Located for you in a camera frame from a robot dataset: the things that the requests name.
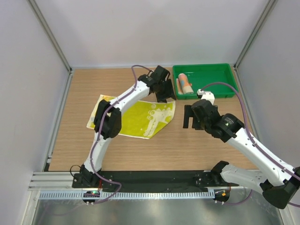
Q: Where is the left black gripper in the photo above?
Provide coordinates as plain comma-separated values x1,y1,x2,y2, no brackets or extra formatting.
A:
156,79,176,104

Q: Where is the blue polka dot towel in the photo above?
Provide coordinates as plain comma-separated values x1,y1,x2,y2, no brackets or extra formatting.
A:
176,73,194,95

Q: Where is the yellow green patterned towel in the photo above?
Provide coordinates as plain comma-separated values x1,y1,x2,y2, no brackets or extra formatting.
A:
86,94,177,140

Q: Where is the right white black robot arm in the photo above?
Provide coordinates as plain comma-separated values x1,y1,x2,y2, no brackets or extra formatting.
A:
183,99,300,209

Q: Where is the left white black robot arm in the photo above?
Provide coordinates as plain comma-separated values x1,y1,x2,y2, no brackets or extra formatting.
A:
72,69,176,188

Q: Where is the green plastic tray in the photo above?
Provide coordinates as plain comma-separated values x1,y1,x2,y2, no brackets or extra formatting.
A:
172,63,239,100

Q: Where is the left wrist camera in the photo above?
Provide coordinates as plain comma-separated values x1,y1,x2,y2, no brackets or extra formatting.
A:
150,65,170,82

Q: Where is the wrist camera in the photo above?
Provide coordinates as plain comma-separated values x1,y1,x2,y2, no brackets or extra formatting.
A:
196,89,215,105
150,65,170,82

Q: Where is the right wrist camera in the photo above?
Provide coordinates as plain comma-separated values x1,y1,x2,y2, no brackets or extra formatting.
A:
196,89,215,105

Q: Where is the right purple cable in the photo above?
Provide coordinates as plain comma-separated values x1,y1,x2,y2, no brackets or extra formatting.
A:
197,82,300,208

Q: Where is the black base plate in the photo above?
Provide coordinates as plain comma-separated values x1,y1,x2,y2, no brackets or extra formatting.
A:
71,170,240,189

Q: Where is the slotted cable duct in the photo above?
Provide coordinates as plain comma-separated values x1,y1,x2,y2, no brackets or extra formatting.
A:
39,189,215,200

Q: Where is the aluminium frame rail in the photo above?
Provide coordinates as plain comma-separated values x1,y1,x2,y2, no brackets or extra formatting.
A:
31,165,267,189

